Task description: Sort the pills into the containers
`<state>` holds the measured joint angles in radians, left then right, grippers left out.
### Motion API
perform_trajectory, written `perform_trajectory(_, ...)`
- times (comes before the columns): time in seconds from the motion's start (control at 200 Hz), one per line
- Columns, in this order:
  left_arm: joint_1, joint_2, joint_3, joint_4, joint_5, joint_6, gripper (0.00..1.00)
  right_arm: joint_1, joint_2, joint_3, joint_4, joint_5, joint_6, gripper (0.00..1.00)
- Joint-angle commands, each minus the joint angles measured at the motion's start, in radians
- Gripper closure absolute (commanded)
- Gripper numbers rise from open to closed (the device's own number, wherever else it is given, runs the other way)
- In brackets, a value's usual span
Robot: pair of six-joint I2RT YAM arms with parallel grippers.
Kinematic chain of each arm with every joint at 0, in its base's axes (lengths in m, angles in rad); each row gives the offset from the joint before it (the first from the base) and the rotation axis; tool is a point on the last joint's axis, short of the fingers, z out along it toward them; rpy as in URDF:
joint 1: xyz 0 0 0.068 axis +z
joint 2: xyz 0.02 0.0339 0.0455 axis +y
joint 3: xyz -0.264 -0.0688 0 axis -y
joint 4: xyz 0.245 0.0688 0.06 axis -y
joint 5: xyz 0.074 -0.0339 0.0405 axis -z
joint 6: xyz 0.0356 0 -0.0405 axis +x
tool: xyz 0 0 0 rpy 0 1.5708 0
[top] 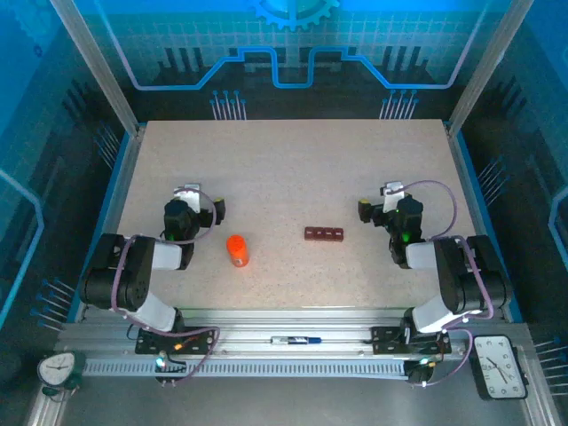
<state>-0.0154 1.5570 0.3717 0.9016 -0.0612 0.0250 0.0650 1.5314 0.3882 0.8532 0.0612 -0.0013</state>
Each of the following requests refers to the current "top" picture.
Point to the orange pill bottle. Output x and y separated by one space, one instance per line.
239 259

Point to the aluminium rail frame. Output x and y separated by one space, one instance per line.
266 326

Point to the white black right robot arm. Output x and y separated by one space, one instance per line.
421 255

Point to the black rectangular clock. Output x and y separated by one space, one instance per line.
497 368

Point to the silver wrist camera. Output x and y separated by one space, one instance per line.
392 191
188 193

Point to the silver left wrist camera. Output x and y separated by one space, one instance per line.
188 193

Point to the aluminium enclosure post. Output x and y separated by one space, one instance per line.
98 66
487 66

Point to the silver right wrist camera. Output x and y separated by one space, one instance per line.
392 191

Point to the blue marker pen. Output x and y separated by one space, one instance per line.
297 341

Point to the blue aluminium table side rail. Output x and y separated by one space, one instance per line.
126 168
463 168

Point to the brown weekly pill organizer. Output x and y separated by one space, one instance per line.
324 234

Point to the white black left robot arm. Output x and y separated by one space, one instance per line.
168 257

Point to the green round alarm clock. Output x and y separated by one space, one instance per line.
57 368

